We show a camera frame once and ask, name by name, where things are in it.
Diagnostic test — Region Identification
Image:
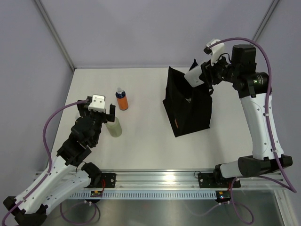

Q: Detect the orange bottle blue pump top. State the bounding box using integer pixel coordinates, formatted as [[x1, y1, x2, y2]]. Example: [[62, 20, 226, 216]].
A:
[[115, 87, 128, 111]]

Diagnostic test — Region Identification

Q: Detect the purple cable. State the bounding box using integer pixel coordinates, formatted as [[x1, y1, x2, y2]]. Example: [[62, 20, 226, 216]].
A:
[[188, 37, 297, 223], [3, 98, 102, 223]]

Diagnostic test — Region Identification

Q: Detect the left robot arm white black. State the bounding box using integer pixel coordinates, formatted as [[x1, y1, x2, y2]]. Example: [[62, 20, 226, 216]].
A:
[[3, 95, 116, 226]]

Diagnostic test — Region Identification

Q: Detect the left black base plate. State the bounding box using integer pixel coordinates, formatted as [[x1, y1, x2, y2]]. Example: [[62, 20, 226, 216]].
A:
[[94, 173, 117, 188]]

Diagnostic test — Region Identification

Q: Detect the aluminium corner post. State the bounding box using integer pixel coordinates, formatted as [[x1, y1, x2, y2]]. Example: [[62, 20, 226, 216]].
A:
[[237, 0, 281, 43], [32, 0, 76, 72]]

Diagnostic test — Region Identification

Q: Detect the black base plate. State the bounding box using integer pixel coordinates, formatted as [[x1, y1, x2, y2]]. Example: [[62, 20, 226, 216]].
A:
[[94, 173, 117, 188], [194, 171, 234, 189]]

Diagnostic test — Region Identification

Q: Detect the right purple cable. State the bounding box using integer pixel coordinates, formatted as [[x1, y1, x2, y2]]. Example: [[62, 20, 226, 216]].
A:
[[188, 37, 297, 223]]

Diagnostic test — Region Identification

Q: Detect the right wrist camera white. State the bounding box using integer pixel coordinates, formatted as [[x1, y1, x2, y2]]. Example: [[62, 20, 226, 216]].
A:
[[203, 39, 225, 66]]

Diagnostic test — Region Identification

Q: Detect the right aluminium corner post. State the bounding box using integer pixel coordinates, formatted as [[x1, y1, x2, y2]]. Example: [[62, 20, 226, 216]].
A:
[[237, 0, 281, 43]]

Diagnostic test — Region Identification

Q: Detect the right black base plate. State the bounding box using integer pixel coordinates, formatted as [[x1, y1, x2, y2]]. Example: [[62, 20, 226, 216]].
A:
[[194, 171, 234, 189]]

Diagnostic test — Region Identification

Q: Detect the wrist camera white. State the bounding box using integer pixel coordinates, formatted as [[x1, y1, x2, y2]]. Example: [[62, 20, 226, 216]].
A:
[[203, 39, 225, 66], [88, 95, 106, 113]]

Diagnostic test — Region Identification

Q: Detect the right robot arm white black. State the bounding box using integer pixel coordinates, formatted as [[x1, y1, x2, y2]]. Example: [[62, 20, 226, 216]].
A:
[[200, 41, 293, 187]]

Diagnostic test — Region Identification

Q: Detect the green frosted bottle beige cap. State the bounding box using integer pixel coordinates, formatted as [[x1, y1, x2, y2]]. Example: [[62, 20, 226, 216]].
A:
[[105, 117, 122, 137]]

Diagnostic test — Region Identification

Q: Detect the aluminium mounting rail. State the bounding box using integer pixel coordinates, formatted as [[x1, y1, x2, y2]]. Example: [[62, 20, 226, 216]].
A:
[[102, 169, 284, 191]]

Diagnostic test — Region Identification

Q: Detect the black canvas bag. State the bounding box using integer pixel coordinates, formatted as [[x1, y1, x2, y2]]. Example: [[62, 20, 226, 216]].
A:
[[163, 67, 212, 137]]

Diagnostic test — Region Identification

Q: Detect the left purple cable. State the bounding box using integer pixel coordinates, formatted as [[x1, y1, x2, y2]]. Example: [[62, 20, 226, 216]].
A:
[[3, 98, 102, 223]]

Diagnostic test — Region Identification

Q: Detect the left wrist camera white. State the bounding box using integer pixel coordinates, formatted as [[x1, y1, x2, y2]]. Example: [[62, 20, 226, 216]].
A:
[[88, 95, 106, 113]]

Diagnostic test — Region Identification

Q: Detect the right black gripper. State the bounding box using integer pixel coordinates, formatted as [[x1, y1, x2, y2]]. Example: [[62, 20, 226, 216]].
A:
[[199, 51, 240, 88]]

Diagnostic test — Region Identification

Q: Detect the left aluminium corner post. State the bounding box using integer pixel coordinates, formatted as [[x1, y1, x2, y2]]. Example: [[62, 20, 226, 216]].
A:
[[32, 0, 76, 72]]

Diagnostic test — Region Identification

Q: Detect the white slotted cable duct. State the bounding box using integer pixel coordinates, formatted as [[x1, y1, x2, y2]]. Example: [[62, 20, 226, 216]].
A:
[[70, 190, 217, 200]]

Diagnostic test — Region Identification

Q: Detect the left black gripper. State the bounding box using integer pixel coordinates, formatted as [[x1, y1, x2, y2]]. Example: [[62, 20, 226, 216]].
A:
[[78, 100, 115, 145]]

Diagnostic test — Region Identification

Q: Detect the white bottle grey cap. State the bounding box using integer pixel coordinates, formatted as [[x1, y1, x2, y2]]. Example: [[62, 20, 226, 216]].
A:
[[184, 65, 204, 88]]

